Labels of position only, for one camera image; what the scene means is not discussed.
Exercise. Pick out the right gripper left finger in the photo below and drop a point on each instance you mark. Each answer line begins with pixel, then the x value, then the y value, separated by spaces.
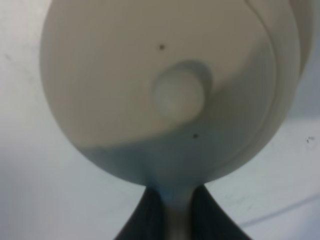
pixel 149 221

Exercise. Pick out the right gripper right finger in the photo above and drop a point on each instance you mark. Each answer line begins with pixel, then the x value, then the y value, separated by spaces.
pixel 207 220

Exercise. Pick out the beige ceramic teapot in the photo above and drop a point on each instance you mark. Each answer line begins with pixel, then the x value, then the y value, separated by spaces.
pixel 170 94

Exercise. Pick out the beige teapot saucer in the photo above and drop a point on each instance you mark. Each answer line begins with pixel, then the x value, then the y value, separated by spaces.
pixel 303 32

